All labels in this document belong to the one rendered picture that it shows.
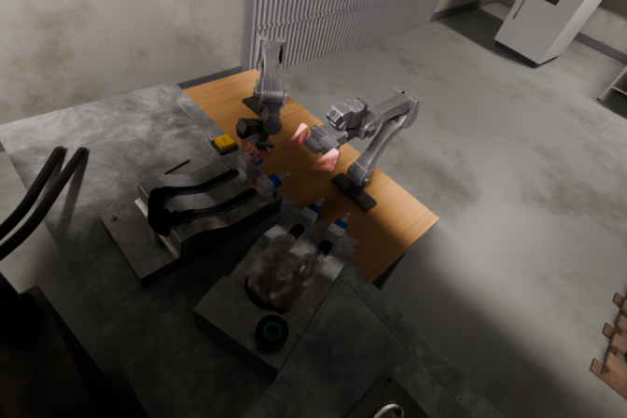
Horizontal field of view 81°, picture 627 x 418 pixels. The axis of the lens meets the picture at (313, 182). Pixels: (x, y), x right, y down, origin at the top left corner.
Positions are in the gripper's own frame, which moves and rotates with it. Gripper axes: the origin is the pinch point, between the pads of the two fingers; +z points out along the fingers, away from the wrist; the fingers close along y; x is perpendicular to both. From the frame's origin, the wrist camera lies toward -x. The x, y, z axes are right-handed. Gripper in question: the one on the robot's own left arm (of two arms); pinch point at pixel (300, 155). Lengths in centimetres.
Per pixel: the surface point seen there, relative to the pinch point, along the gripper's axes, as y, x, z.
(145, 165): -54, 39, 20
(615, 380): 141, 116, -123
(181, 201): -23.4, 26.5, 22.8
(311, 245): 9.9, 34.1, -2.7
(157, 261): -13, 33, 37
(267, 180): -16.3, 28.2, -5.0
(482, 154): 3, 125, -240
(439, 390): 64, 40, -3
